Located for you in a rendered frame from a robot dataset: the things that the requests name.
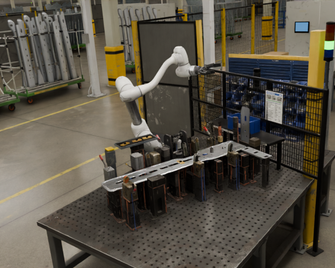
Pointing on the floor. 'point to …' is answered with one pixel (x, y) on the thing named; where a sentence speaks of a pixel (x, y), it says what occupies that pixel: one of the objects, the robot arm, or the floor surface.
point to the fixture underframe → (258, 261)
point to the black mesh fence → (269, 125)
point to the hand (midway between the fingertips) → (216, 68)
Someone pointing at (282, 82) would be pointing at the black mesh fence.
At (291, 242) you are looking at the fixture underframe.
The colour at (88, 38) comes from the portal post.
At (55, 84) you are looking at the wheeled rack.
